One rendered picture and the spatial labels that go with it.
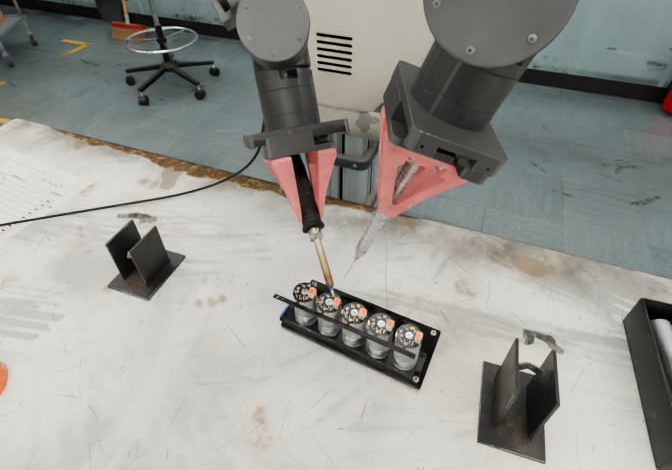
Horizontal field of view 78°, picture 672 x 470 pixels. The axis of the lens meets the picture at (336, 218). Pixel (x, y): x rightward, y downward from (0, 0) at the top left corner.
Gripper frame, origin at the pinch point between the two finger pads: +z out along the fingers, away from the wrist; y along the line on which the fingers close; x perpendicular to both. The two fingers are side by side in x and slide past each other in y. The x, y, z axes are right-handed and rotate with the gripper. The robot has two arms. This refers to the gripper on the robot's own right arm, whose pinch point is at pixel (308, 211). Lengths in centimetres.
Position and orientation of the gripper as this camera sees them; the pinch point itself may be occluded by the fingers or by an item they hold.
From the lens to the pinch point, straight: 45.7
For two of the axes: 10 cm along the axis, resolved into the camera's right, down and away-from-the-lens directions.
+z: 1.6, 9.6, 2.4
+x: -2.7, -1.9, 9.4
